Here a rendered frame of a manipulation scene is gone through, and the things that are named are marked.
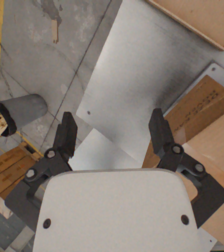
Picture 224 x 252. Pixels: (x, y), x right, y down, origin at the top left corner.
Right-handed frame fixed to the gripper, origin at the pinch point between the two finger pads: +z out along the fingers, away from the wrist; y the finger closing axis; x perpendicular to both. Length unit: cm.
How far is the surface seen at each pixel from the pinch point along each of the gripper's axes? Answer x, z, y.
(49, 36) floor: -52, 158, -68
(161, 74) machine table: -16.7, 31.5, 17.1
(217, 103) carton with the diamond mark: -5.1, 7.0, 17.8
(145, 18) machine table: -3.5, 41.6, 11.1
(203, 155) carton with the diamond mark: -10.2, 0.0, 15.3
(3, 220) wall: -403, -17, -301
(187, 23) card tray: -2.3, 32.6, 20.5
